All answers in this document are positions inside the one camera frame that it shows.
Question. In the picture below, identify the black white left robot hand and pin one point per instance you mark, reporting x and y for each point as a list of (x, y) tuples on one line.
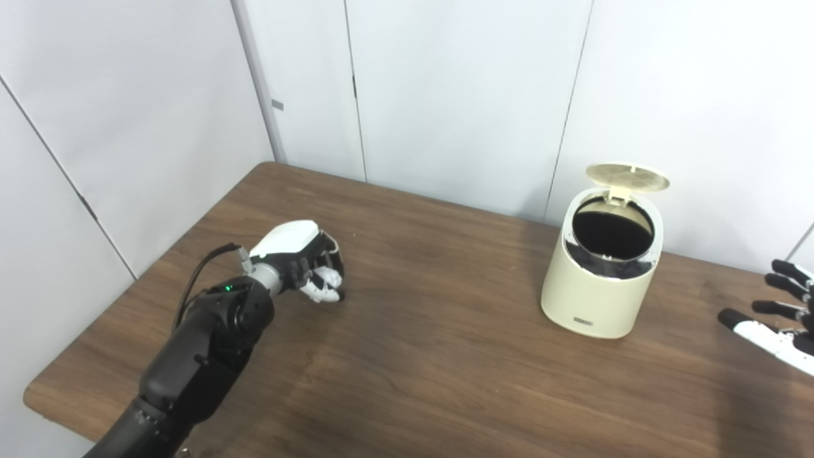
[(289, 242)]

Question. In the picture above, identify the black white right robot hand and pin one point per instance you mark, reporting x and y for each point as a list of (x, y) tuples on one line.
[(782, 340)]

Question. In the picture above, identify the cream-colored bin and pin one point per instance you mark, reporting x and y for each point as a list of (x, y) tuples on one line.
[(591, 305)]

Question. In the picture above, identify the round cream bin lid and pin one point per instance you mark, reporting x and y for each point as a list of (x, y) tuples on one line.
[(626, 177)]

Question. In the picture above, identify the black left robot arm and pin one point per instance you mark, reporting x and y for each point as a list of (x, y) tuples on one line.
[(203, 356)]

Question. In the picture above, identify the black bin liner bag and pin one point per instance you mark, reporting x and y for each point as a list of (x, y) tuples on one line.
[(610, 235)]

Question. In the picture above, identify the gray wall corner post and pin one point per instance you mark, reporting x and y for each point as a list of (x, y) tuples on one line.
[(257, 76)]

